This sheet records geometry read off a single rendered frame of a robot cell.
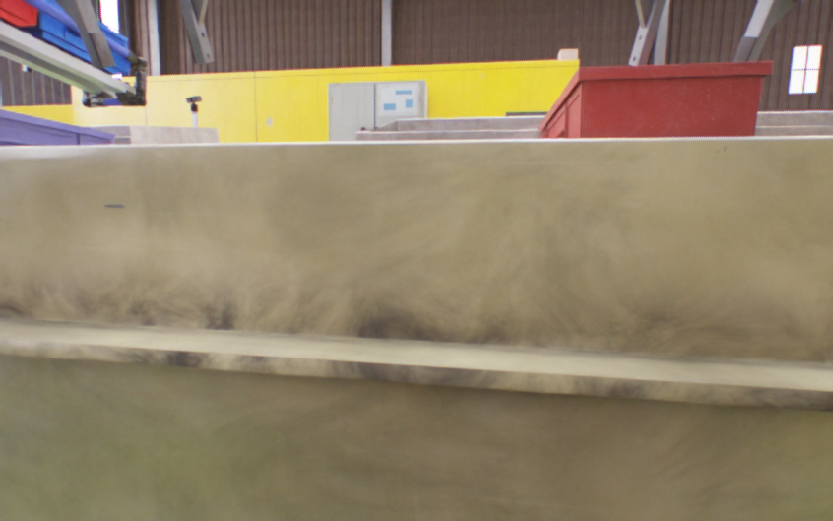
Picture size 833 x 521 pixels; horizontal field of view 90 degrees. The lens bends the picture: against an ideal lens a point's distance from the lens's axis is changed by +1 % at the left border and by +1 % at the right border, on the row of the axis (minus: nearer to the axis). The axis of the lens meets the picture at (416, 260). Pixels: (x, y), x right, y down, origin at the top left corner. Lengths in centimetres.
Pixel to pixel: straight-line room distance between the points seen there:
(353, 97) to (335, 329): 286
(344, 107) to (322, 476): 292
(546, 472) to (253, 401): 38
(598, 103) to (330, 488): 57
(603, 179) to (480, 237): 14
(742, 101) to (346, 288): 48
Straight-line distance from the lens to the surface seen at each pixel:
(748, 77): 58
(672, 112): 55
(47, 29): 168
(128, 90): 186
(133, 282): 66
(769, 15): 72
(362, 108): 327
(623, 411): 56
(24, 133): 100
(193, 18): 65
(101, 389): 74
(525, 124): 96
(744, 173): 56
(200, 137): 149
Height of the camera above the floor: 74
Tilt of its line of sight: 7 degrees down
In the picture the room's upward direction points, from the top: 1 degrees clockwise
